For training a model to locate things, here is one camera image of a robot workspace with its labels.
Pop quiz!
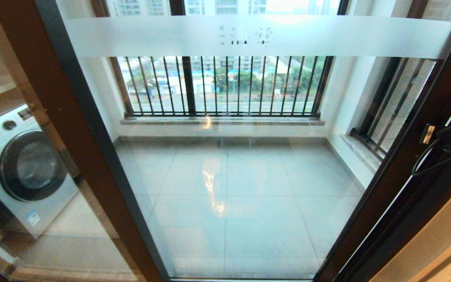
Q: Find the sliding glass door brown frame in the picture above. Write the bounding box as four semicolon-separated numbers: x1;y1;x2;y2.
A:
0;0;451;282

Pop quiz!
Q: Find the black window guard railing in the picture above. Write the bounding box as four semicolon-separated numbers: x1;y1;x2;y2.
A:
350;57;437;160
109;56;335;118

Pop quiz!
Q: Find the grey stone window sill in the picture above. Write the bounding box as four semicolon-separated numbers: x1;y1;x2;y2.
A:
340;133;382;173
121;117;326;126

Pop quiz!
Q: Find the dark brown door jamb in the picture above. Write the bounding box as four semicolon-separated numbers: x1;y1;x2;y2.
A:
339;78;451;282

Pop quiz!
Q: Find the white front-load washing machine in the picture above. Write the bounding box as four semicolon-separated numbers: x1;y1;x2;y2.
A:
0;104;79;239

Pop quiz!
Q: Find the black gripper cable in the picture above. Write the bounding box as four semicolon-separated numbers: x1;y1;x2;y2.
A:
411;88;451;177

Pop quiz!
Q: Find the dark window frame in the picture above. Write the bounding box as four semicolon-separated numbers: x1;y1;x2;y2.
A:
358;0;451;136
90;0;350;118

